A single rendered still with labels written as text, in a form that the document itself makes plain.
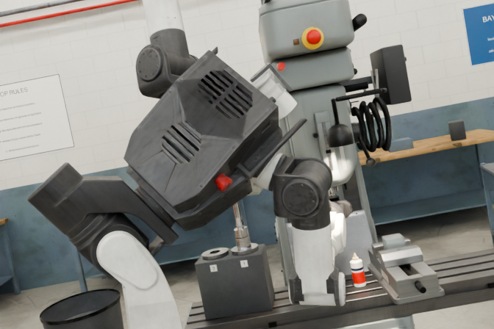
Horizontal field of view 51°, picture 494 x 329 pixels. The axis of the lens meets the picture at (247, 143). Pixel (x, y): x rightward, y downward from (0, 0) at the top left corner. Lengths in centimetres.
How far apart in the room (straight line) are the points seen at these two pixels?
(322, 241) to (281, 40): 59
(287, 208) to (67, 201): 45
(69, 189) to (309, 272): 55
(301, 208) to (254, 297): 66
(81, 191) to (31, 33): 539
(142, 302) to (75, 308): 252
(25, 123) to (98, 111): 84
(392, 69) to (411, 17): 427
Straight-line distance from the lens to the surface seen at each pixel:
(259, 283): 170
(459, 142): 548
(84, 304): 367
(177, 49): 130
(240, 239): 170
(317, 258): 120
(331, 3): 152
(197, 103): 106
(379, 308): 174
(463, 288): 181
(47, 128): 636
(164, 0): 135
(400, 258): 174
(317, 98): 162
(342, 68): 159
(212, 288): 173
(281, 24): 149
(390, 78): 196
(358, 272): 179
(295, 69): 158
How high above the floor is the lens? 161
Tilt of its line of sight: 4 degrees down
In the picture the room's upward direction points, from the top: 11 degrees counter-clockwise
